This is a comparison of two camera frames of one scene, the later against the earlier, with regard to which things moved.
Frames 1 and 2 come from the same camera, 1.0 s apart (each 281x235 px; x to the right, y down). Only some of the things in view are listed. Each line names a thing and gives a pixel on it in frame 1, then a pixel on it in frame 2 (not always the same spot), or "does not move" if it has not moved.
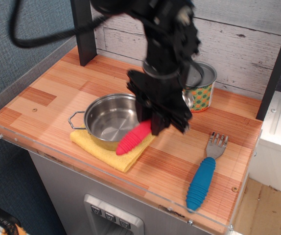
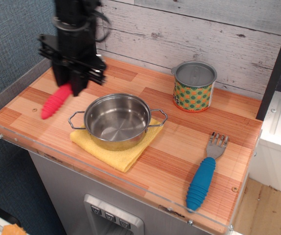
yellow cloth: x=123 y=161 does not move
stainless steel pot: x=108 y=119 does not move
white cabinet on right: x=275 y=161 does not move
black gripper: x=164 y=94 -> x=74 y=50
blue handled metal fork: x=203 y=174 does not move
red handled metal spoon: x=146 y=129 -> x=55 y=100
